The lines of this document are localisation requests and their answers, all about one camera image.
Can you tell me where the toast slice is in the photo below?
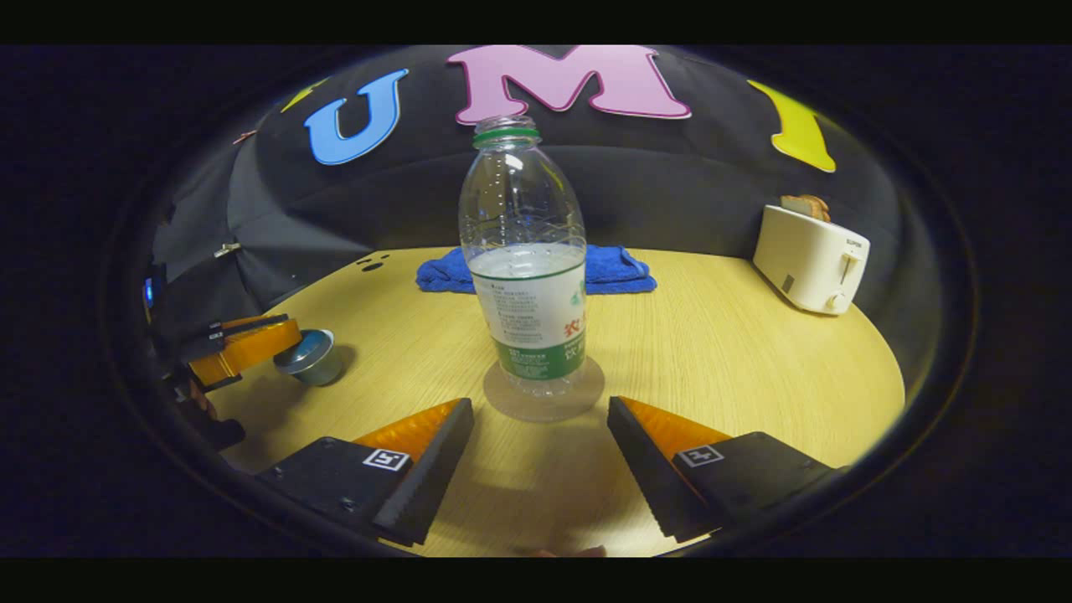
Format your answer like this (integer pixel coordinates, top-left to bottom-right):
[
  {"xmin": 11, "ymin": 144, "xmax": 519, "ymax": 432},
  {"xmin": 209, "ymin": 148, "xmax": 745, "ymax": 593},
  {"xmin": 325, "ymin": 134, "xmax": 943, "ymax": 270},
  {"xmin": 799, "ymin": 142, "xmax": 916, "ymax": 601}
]
[{"xmin": 781, "ymin": 194, "xmax": 832, "ymax": 224}]

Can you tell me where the black backdrop cloth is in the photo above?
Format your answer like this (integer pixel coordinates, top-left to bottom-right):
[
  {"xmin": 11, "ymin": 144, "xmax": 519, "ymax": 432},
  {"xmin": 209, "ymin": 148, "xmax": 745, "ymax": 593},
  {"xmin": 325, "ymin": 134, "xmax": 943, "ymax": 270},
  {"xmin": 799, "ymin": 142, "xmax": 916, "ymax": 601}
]
[{"xmin": 151, "ymin": 45, "xmax": 939, "ymax": 378}]

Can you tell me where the white toaster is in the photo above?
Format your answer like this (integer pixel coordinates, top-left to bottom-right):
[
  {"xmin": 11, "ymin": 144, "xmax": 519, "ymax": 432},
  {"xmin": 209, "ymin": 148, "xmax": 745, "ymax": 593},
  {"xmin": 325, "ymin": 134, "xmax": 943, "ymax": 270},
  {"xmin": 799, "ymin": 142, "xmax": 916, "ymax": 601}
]
[{"xmin": 752, "ymin": 204, "xmax": 872, "ymax": 317}]

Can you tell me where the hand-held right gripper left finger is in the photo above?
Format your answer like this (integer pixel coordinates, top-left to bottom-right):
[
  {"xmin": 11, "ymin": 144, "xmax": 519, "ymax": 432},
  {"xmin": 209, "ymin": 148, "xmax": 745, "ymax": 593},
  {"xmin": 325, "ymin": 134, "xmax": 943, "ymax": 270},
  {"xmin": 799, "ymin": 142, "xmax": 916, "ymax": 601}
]
[{"xmin": 255, "ymin": 397, "xmax": 476, "ymax": 547}]

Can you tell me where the blue towel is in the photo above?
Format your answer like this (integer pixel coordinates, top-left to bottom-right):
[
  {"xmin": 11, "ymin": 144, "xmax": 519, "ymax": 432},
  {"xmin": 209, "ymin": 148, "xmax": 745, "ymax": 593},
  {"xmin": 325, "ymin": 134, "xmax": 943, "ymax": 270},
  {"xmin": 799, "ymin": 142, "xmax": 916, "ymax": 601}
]
[{"xmin": 415, "ymin": 245, "xmax": 659, "ymax": 296}]

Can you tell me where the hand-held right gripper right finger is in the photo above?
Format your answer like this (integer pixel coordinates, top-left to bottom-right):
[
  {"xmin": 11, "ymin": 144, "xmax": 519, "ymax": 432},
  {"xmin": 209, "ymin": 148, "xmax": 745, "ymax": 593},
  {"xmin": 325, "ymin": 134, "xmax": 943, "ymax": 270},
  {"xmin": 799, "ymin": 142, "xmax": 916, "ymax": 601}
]
[{"xmin": 607, "ymin": 395, "xmax": 847, "ymax": 544}]

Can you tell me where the clear plastic water bottle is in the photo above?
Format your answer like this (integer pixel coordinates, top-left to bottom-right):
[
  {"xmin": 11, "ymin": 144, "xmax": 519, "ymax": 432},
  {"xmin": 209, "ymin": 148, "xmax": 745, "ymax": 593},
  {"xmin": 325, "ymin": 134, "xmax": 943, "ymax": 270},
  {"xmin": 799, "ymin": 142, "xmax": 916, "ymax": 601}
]
[{"xmin": 458, "ymin": 116, "xmax": 588, "ymax": 399}]

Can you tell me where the round brown coaster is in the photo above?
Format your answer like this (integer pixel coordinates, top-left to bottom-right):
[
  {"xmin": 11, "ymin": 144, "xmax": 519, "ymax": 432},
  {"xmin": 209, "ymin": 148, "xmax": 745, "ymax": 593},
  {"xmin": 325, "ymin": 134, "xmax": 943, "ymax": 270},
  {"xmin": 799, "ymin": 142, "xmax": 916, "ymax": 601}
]
[{"xmin": 482, "ymin": 356, "xmax": 606, "ymax": 423}]

